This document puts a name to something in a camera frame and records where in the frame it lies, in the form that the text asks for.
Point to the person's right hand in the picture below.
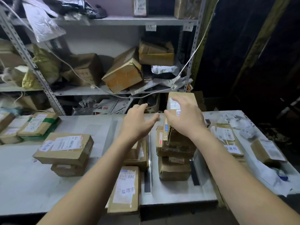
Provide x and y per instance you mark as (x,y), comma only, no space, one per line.
(187,119)

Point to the person's left hand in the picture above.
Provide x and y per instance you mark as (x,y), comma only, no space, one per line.
(137,124)

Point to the person's left thumb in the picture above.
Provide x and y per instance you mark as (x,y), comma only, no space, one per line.
(154,118)

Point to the person's right thumb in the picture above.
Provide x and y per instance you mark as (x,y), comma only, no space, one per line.
(168,114)

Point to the tall taped cardboard box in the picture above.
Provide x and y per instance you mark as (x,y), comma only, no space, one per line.
(172,138)

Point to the person's right forearm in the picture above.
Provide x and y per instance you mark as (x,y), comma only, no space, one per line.
(234,175)

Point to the person's left forearm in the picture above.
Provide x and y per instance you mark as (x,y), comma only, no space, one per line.
(100,175)

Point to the worn cardboard box red sticker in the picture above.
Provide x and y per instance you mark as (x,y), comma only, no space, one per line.
(161,149)

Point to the cardboard box with torn label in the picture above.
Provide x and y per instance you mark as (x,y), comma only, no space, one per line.
(139,156)

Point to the white crumpled plastic bag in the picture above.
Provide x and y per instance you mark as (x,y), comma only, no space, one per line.
(164,69)

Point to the white mailer red print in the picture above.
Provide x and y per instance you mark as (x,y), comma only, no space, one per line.
(105,107)

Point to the squat cardboard box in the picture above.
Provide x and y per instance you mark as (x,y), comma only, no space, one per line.
(173,169)

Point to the crushed cardboard box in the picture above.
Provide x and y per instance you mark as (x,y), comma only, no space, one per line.
(121,72)

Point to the dented taped cardboard box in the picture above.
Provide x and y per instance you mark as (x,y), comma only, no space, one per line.
(155,53)

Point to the flat cardboard box barcode label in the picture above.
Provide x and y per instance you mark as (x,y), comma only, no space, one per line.
(226,138)

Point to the cardboard box handwritten white label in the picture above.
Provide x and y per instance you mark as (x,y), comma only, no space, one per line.
(125,189)

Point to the crumpled white mailer bag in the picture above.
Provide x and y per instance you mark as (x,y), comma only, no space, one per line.
(247,131)

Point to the brown cardboard box printed side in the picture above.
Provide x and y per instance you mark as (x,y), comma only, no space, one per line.
(82,70)

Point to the small paper shelf tag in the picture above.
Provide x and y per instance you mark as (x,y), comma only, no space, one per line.
(151,27)
(188,27)

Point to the large cardboard box white label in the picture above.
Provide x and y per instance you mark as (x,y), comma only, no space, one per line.
(63,148)

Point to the small flat cardboard box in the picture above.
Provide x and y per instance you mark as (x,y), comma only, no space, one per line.
(68,169)

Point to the small cardboard box white label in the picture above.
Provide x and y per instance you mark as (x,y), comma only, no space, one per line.
(267,152)

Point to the grey metal shelving unit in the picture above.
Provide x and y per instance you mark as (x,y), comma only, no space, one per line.
(112,21)

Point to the cardboard box with brown tape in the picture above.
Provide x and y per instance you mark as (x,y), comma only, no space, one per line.
(187,8)

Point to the green wrapped parcel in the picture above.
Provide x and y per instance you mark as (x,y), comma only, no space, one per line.
(46,133)

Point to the flat cardboard box green tape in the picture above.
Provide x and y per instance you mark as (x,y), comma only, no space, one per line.
(37,124)

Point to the white plastic bag blue print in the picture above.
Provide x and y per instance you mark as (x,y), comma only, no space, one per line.
(274,178)

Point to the gold foil bag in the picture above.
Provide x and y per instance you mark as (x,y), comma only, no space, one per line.
(44,63)

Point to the black plastic bag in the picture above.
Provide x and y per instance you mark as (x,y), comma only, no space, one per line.
(75,6)

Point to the silver grey mailer bag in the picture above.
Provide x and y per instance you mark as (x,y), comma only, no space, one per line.
(43,21)

